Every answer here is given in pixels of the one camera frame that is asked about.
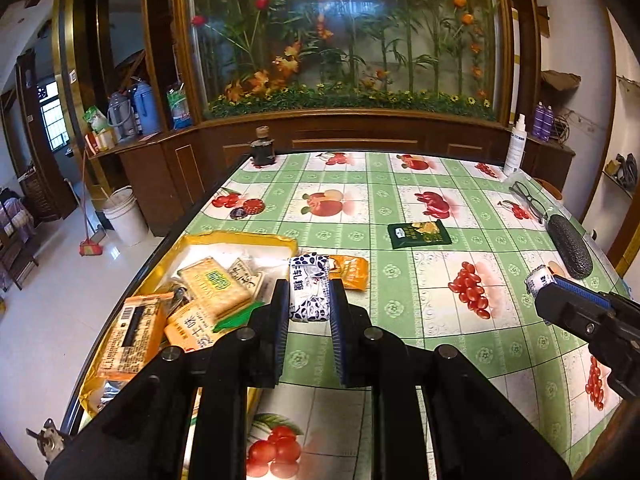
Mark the orange cracker pack with barcode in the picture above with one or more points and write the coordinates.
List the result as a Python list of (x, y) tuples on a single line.
[(135, 337)]

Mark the white spray bottle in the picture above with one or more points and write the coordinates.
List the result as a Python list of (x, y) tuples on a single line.
[(516, 148)]

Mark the grey thermos jug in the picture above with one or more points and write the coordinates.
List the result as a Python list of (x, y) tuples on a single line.
[(120, 116)]

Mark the black eyeglasses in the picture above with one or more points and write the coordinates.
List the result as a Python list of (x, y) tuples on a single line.
[(535, 206)]

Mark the green plaid fruit tablecloth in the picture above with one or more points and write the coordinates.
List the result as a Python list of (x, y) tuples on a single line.
[(470, 294)]

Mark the blue thermos jug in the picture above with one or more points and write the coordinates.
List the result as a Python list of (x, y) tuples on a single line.
[(144, 102)]

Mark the yellow-rimmed white foam tray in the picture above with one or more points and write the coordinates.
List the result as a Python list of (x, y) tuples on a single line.
[(269, 253)]

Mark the silver foil packet front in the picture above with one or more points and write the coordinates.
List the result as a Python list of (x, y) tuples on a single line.
[(110, 389)]

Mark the clear bag with calligraphy label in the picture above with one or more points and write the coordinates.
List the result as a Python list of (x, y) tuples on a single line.
[(245, 276)]

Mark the blue white milk candy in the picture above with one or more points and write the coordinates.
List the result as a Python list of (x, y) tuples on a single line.
[(310, 288)]

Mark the purple bottles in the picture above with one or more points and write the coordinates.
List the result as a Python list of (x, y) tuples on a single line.
[(543, 122)]

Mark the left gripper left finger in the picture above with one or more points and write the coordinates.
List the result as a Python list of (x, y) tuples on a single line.
[(267, 348)]

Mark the dark green snack packet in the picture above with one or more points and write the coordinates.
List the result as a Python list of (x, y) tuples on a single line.
[(418, 234)]

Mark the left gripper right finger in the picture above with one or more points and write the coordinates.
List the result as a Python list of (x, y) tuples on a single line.
[(348, 323)]

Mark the flower display glass case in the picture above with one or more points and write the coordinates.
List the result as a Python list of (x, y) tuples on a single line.
[(435, 56)]

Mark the Weidan soda cracker pack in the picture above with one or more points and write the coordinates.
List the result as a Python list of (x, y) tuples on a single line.
[(213, 287)]

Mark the black glasses case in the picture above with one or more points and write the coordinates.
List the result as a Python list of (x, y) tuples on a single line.
[(570, 246)]

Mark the red broom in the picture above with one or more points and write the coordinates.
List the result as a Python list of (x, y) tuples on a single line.
[(90, 245)]

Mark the wooden chair with cloth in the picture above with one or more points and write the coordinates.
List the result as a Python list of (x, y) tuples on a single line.
[(17, 230)]

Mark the white plastic bucket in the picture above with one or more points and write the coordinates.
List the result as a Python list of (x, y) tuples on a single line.
[(123, 212)]

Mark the small orange chip bag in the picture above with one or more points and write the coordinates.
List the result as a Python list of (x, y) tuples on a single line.
[(351, 270)]

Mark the dark ink bottle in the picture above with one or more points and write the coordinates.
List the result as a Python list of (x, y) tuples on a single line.
[(262, 149)]

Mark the large yellow biscuit pack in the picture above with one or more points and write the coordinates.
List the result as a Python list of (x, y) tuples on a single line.
[(191, 328)]

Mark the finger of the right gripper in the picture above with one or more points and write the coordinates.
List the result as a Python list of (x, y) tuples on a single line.
[(582, 292), (569, 312)]

